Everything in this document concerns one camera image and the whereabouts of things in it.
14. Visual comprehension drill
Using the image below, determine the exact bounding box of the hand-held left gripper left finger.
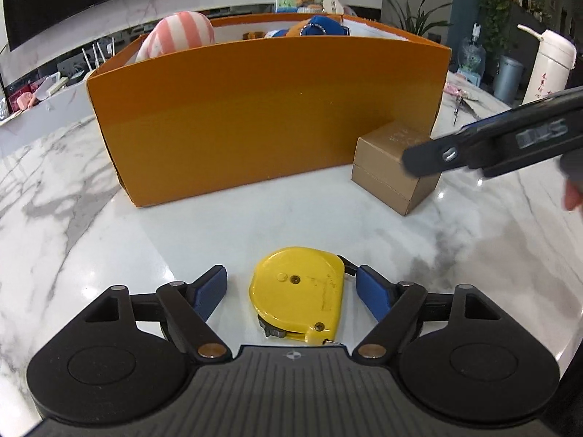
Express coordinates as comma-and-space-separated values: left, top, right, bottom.
86, 265, 231, 360

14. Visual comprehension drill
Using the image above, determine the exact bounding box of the grey trash can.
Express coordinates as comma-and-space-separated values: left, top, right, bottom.
493, 55, 524, 103

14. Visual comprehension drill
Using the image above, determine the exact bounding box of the person's right hand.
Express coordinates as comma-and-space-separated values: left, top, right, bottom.
564, 177, 583, 212

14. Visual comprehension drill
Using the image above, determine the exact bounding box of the orange cardboard box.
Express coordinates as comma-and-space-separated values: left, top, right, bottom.
86, 13, 453, 208

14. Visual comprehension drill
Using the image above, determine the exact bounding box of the metal keychain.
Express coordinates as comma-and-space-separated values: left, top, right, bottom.
451, 95, 470, 126

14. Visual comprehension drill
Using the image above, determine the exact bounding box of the pink striped plush toy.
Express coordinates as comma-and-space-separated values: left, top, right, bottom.
135, 10, 217, 63

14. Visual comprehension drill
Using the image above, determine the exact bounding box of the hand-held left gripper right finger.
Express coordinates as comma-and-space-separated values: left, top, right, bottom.
352, 265, 502, 359

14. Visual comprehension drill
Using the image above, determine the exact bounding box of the potted green plant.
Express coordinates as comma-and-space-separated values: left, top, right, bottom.
376, 0, 451, 44

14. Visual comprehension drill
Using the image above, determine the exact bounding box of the white marble tv cabinet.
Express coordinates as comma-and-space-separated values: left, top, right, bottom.
0, 66, 137, 137

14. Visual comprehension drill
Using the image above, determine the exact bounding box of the white thermos bottle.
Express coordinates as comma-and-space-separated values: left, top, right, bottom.
517, 23, 577, 105

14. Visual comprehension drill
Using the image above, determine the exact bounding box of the brown cardboard gift box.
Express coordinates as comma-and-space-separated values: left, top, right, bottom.
351, 121, 442, 216

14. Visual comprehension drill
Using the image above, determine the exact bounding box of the white router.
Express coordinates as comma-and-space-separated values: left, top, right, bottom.
82, 36, 114, 67

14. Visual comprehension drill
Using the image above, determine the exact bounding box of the white tablet device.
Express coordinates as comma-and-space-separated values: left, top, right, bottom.
39, 73, 69, 98

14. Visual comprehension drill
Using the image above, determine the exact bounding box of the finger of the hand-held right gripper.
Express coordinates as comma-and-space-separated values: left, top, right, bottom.
455, 86, 583, 143
403, 116, 583, 178

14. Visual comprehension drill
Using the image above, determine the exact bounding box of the clear plastic bag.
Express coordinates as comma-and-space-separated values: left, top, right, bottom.
458, 23, 490, 85

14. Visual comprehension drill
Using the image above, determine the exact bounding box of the orange bear plush toy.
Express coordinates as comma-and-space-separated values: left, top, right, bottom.
243, 15, 351, 41

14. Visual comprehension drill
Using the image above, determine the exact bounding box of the yellow tape measure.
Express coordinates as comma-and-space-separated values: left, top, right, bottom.
248, 247, 358, 346

